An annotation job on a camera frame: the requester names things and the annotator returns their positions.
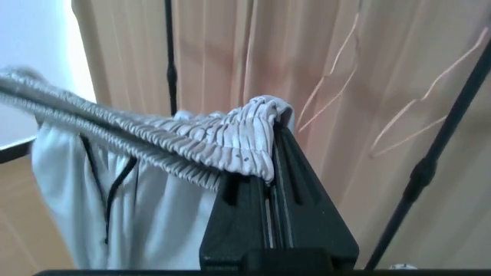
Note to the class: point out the pale grey shorts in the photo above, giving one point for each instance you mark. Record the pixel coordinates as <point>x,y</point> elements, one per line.
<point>238,142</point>

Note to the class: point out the black clothes rack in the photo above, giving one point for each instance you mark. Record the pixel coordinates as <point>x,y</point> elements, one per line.
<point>422,172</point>

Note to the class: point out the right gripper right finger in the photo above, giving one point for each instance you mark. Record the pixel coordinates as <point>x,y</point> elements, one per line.
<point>307,214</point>

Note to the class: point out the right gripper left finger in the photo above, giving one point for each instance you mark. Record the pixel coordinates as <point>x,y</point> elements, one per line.
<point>241,214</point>

